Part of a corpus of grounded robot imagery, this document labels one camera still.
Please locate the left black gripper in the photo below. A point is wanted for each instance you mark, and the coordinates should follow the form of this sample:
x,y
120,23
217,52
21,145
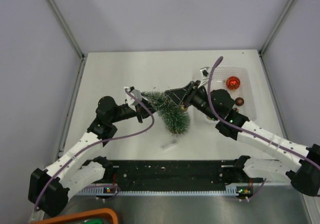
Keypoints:
x,y
141,110

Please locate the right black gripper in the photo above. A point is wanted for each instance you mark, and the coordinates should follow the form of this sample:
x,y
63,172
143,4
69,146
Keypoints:
x,y
181,95

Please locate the small green christmas tree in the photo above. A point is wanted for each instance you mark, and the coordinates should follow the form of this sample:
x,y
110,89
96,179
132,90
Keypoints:
x,y
176,121

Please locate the brown bauble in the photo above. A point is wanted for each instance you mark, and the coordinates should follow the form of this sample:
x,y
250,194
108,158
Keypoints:
x,y
239,101

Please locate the white plastic basket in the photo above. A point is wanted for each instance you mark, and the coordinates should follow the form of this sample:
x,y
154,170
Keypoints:
x,y
220,76

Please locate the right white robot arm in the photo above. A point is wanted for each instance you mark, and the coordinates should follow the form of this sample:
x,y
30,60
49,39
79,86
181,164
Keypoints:
x,y
290,162

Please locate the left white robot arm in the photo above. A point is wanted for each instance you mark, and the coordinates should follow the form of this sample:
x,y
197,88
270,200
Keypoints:
x,y
51,188

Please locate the clear battery box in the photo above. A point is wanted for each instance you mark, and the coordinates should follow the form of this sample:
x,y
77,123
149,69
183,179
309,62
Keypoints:
x,y
169,144

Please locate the red glitter bauble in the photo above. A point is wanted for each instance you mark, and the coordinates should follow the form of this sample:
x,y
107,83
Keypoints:
x,y
233,82

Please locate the orange bin rim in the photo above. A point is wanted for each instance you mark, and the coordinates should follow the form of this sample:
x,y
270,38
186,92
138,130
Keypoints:
x,y
104,213

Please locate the green bin lid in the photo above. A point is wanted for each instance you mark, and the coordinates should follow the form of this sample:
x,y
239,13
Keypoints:
x,y
95,220

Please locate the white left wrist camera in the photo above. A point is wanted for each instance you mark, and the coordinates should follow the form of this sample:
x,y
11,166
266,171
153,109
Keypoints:
x,y
133,97

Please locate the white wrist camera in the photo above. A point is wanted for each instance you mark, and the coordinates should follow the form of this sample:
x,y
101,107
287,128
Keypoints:
x,y
205,72
133,97

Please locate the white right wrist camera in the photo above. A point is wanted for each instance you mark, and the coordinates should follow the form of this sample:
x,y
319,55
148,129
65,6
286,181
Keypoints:
x,y
205,72

